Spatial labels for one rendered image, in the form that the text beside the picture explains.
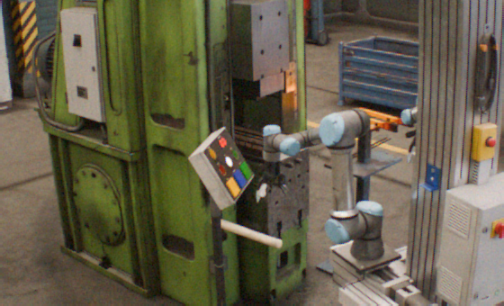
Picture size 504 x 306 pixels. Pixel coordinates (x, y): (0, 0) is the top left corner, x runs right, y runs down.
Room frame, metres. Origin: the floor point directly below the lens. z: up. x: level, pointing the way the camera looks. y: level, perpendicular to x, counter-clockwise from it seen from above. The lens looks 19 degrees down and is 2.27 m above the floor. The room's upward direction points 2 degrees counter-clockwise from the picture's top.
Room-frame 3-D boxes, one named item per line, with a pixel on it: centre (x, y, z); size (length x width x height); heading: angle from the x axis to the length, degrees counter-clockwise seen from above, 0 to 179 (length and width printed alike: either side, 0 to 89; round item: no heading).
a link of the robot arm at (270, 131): (2.92, -0.09, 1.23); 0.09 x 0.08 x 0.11; 34
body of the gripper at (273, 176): (2.91, -0.09, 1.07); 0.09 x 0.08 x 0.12; 27
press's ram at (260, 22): (3.70, 0.01, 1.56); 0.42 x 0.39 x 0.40; 49
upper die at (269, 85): (3.66, 0.04, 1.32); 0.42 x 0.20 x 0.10; 49
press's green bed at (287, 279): (3.71, 0.01, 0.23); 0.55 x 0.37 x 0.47; 49
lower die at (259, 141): (3.66, 0.04, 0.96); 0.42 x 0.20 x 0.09; 49
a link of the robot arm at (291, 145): (2.85, -0.16, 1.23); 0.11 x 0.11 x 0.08; 34
